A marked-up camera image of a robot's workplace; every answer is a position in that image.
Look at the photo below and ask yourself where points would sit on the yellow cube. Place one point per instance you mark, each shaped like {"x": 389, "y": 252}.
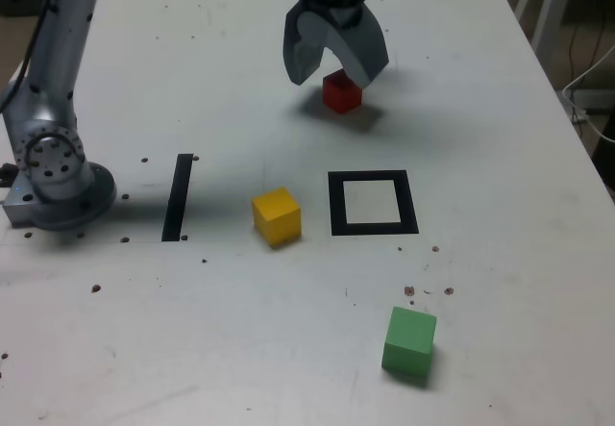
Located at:
{"x": 276, "y": 217}

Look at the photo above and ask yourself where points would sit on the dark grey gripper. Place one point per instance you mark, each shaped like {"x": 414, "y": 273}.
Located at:
{"x": 343, "y": 15}

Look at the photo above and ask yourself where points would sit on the white furniture legs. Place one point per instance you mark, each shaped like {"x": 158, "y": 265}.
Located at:
{"x": 548, "y": 7}

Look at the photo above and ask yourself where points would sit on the green cube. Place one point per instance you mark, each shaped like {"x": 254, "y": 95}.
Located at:
{"x": 408, "y": 344}

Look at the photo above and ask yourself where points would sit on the black tape strip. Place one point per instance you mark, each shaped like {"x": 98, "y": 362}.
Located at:
{"x": 175, "y": 205}

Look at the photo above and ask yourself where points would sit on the red cube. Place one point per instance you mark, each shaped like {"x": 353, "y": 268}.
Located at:
{"x": 336, "y": 99}

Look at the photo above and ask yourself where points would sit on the black tape square outline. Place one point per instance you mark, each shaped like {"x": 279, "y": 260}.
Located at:
{"x": 336, "y": 205}

